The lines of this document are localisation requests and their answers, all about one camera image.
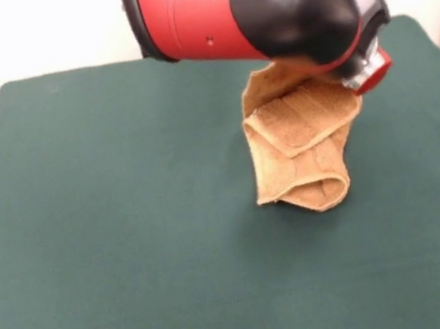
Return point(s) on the tan terry towel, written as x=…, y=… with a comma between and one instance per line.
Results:
x=302, y=125

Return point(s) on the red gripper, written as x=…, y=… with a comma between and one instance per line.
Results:
x=376, y=75

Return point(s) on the dark green table cloth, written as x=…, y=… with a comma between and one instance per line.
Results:
x=88, y=237

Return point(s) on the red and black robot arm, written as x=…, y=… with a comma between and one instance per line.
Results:
x=211, y=9

